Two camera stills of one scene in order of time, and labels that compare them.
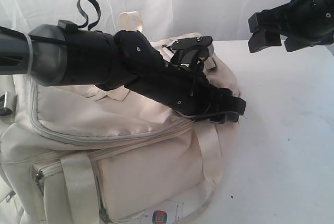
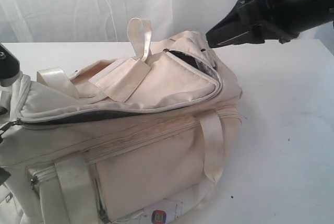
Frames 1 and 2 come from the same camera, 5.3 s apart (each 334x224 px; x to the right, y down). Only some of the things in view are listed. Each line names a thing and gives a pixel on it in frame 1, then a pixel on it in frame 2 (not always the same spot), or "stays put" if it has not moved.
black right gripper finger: [270, 19] → [252, 34]
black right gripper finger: [263, 39] → [239, 18]
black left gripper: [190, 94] → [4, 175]
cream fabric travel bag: [92, 155] stays put
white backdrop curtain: [216, 5] stays put
